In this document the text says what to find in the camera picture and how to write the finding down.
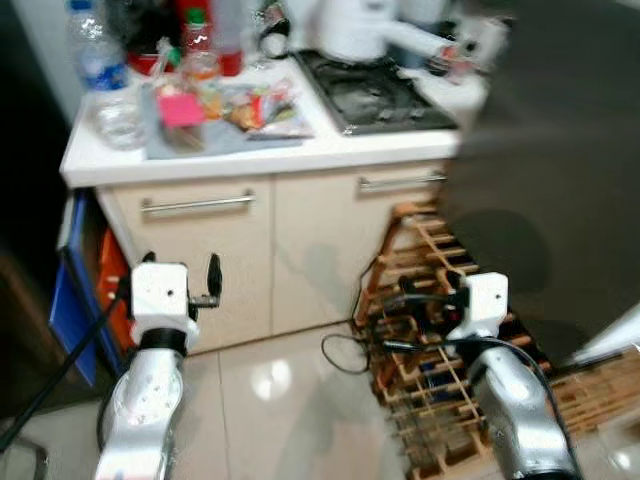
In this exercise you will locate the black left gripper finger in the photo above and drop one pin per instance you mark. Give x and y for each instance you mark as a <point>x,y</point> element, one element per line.
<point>214,275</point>

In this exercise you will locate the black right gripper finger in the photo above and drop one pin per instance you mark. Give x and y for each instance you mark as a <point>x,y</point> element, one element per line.
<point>455,277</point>
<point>410,292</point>

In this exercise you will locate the clear water bottle blue label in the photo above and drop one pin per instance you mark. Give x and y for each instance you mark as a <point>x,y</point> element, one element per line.
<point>105,80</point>

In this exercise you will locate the dark grey mini fridge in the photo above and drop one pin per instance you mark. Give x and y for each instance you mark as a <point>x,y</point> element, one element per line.
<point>560,150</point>

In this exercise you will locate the beige kitchen cabinet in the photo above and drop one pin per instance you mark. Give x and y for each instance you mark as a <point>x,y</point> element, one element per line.
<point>300,260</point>

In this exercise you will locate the wooden slatted rack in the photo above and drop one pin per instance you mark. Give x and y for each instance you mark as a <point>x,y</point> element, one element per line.
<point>420,400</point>

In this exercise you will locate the orange flat board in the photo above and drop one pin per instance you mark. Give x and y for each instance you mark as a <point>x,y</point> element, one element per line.
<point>112,280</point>

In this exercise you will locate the grey-blue cloth mat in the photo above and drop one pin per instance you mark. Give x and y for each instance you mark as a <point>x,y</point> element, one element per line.
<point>225,143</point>

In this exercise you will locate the blue flat board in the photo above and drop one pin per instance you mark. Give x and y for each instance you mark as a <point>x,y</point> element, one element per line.
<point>70,320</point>

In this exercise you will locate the pale flat snack packet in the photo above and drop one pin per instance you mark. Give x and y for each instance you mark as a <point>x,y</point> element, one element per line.
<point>290,126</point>

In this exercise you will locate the pink lid plastic container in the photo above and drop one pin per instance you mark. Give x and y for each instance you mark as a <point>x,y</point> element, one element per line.
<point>180,110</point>

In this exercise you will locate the red snack packet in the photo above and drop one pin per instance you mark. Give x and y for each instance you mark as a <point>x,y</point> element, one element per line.
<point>265,105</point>

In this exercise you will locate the black gas stove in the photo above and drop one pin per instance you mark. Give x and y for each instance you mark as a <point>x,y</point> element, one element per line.
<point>380,100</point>

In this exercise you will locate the small clear seasoning jar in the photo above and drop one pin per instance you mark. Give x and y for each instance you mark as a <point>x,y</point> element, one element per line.
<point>455,62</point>

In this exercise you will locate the orange juice bottle green cap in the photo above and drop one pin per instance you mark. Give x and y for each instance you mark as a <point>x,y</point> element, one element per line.
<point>200,60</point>

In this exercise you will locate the small drink carton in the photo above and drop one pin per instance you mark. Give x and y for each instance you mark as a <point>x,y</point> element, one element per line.
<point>165,65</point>

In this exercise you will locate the red canister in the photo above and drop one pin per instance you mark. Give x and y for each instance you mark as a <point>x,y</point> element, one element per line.
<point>228,40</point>

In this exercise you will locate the dark bottle round label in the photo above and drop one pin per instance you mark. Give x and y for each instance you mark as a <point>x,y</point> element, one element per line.
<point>273,35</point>

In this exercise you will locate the white kitchen appliance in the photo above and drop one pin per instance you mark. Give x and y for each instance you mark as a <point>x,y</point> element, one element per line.
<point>360,30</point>

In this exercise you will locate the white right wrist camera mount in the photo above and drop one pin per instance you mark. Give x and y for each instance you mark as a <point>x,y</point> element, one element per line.
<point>482,300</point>

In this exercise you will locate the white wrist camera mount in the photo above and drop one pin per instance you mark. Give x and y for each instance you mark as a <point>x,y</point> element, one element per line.
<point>160,295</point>
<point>482,300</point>

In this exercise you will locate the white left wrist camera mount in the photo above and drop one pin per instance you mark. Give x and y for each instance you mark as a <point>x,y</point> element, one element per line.
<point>160,295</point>

